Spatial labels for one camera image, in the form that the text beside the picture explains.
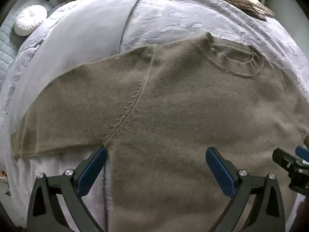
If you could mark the lavender fleece blanket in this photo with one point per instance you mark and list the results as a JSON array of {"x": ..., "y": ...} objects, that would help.
[{"x": 84, "y": 33}]

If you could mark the grey quilted pillow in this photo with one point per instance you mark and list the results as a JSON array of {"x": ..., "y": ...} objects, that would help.
[{"x": 7, "y": 44}]

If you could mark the lavender embossed quilt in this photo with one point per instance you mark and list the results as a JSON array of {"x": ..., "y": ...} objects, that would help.
[{"x": 181, "y": 12}]

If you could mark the white round pleated pillow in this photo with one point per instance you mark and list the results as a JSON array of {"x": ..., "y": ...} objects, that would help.
[{"x": 30, "y": 20}]

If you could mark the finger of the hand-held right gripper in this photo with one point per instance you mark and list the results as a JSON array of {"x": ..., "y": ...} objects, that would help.
[
  {"x": 283, "y": 156},
  {"x": 303, "y": 152}
]

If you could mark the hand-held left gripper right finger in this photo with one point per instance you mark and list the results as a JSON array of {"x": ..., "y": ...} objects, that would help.
[{"x": 219, "y": 172}]

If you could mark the taupe knit sweater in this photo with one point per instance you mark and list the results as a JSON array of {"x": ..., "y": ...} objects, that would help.
[{"x": 183, "y": 116}]

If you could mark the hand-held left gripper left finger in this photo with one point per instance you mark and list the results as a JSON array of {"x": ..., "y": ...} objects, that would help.
[{"x": 90, "y": 172}]

